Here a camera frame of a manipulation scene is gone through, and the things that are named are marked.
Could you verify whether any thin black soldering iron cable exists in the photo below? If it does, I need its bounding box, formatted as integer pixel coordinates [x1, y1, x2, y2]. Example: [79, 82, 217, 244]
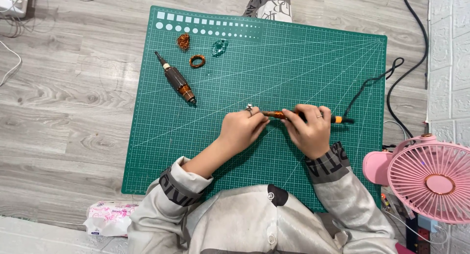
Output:
[343, 57, 405, 118]

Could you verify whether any green cutting mat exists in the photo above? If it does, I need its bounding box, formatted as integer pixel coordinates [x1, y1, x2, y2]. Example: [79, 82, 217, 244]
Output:
[121, 5, 388, 213]

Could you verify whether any person's grey printed trouser leg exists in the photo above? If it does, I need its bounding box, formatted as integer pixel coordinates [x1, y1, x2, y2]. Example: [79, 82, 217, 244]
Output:
[242, 0, 293, 23]

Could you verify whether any person's left hand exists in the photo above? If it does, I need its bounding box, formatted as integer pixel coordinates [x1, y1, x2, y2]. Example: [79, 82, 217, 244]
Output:
[218, 105, 271, 156]

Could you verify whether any copper wire coil ring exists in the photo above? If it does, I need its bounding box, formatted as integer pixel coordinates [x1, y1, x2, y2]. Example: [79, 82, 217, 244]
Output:
[189, 54, 206, 69]

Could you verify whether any white pink tissue packet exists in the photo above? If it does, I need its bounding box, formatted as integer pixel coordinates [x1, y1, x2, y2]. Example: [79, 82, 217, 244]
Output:
[83, 201, 139, 237]

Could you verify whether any bundle of thin dark wires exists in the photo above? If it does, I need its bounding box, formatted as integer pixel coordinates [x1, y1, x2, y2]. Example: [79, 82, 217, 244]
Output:
[0, 14, 39, 39]

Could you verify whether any black power strip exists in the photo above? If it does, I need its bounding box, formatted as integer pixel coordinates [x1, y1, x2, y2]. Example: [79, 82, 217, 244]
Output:
[414, 228, 442, 254]

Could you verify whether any white power socket box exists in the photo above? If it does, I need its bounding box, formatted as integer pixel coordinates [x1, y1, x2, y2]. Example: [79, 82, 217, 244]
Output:
[0, 0, 30, 19]

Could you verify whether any brown motor armature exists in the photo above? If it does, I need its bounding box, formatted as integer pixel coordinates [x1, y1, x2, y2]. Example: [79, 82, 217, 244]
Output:
[154, 51, 197, 105]

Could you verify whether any black orange soldering iron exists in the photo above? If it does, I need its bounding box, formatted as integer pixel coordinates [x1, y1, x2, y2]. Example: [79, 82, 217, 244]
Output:
[294, 111, 355, 124]

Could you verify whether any person's grey buttoned shirt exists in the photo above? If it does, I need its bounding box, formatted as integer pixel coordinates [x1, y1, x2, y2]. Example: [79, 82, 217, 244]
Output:
[127, 157, 400, 254]

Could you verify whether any tangled copper wire clump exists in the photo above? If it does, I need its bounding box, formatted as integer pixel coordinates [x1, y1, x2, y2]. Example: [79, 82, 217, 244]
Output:
[177, 33, 191, 51]

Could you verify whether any pink desk fan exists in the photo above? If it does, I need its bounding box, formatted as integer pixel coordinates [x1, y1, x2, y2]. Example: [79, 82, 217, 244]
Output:
[362, 133, 470, 225]

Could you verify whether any thick black cable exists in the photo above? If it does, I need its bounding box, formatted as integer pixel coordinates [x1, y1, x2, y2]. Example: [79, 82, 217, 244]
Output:
[386, 0, 429, 139]

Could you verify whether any thin white cable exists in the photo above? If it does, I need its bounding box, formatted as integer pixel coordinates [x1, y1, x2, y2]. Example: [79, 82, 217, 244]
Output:
[383, 120, 409, 139]

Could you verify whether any copper wound rotor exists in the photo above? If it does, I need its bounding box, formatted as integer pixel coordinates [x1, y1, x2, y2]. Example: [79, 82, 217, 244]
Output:
[261, 110, 288, 120]

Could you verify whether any person's right hand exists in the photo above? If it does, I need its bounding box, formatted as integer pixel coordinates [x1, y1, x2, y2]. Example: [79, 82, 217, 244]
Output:
[281, 104, 333, 160]

